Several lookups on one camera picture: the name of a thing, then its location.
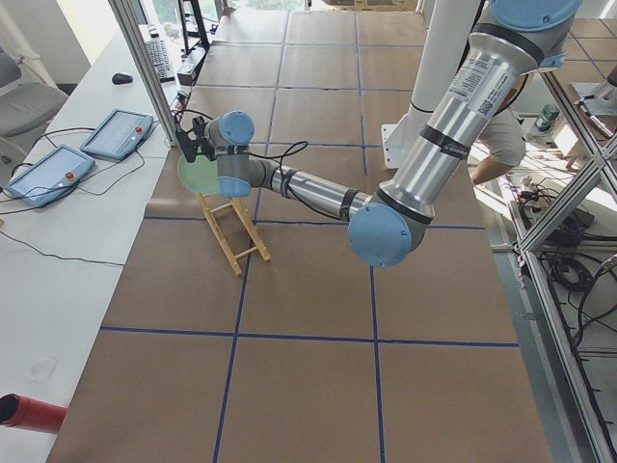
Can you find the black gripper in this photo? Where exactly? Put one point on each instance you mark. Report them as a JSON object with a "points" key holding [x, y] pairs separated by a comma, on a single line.
{"points": [[204, 147]]}

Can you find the light green plate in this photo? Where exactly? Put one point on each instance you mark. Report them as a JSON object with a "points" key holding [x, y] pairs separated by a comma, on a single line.
{"points": [[199, 176]]}

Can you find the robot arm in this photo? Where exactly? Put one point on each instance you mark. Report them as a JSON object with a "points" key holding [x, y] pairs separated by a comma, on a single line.
{"points": [[479, 55]]}

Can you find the far blue teach pendant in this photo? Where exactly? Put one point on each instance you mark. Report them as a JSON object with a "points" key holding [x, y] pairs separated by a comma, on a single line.
{"points": [[120, 134]]}

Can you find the blue teach pendant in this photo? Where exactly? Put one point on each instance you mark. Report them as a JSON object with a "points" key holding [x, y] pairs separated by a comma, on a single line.
{"points": [[120, 134], [51, 177]]}

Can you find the black computer mouse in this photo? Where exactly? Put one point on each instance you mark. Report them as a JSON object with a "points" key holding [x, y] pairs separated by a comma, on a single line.
{"points": [[121, 78]]}

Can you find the black keyboard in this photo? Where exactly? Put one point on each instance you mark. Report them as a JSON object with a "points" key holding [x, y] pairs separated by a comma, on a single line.
{"points": [[159, 57]]}

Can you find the wooden dish rack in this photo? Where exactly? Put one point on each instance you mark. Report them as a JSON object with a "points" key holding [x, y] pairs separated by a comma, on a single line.
{"points": [[232, 225]]}

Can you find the near blue teach pendant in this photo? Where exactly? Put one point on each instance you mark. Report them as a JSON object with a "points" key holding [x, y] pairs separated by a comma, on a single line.
{"points": [[51, 177]]}

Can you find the grey office chair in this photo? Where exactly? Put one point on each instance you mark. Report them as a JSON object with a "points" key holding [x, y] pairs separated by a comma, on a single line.
{"points": [[27, 108]]}

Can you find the seated person in beige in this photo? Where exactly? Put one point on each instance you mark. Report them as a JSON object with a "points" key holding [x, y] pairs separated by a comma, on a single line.
{"points": [[503, 138]]}

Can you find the red cylinder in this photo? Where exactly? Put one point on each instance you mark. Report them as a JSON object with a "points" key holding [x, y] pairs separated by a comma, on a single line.
{"points": [[26, 413]]}

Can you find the aluminium frame post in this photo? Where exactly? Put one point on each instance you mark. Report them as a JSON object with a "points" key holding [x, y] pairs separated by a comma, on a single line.
{"points": [[130, 29]]}

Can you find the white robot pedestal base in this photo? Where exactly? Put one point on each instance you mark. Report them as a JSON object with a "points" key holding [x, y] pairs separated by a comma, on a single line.
{"points": [[414, 96]]}

